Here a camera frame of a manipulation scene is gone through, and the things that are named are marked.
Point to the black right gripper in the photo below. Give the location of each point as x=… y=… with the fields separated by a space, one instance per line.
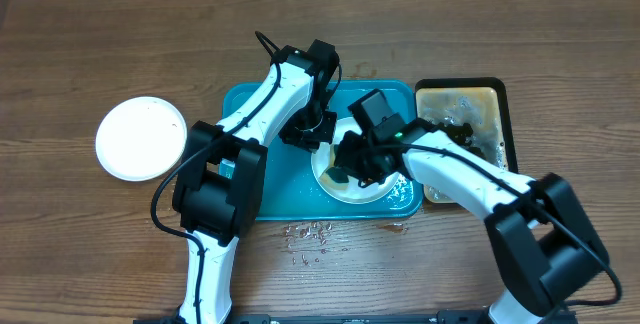
x=351 y=166

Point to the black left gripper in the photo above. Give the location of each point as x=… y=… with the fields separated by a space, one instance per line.
x=312 y=144

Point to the white plate with sauce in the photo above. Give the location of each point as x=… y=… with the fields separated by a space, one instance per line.
x=349 y=192
x=140 y=139

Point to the yellow green sponge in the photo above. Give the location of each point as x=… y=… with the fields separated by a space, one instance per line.
x=337 y=175

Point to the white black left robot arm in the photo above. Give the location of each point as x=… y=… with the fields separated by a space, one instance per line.
x=220 y=182

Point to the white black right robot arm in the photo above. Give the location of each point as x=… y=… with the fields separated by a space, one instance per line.
x=544 y=245

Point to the teal plastic tray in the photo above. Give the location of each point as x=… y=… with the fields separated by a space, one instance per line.
x=292 y=193

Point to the black tray of dirty water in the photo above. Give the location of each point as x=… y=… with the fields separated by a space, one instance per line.
x=474 y=113

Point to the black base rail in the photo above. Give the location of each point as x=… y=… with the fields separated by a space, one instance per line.
x=442 y=317

